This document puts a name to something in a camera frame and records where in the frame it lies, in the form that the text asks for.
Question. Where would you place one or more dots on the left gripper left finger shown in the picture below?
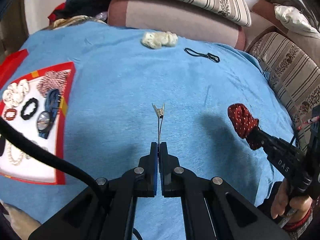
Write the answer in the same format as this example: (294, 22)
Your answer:
(122, 194)

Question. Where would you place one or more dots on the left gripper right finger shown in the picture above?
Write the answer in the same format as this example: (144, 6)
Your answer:
(177, 181)

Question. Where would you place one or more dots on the red polka dot scrunchie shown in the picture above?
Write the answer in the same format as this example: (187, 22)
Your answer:
(245, 125)

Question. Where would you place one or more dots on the metal alligator hair clip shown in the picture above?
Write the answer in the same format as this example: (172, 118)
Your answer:
(160, 115)

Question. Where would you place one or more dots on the blue striped strap watch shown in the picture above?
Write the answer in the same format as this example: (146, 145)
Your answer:
(47, 117)

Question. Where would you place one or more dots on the red jewelry tray box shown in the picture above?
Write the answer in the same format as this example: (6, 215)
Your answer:
(36, 105)

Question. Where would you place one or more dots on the person's right hand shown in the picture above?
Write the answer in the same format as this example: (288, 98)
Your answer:
(302, 204)

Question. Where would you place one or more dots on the light blue bed blanket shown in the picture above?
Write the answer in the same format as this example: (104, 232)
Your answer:
(110, 122)

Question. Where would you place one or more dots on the striped pillow at right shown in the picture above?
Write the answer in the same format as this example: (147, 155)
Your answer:
(294, 78)

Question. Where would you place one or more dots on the red white checked scrunchie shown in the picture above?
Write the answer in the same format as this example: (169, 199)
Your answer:
(53, 80)

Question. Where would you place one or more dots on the cream white scrunchie on blanket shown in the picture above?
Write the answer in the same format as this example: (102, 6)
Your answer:
(157, 40)

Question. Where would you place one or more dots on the white cloth on armrest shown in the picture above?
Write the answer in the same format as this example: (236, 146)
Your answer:
(292, 19)

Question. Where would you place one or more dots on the white dotted scrunchie in tray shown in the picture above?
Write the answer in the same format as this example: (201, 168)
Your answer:
(15, 93)

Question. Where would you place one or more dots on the pink mauve bolster cushion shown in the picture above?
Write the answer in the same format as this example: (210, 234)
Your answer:
(183, 19)

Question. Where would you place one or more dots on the red box lid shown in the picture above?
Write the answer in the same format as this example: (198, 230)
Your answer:
(10, 64)

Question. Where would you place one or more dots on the patterned brown scarf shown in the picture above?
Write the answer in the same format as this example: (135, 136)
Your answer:
(76, 20)

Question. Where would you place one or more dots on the dark clothes pile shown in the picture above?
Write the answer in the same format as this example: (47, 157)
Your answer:
(71, 8)

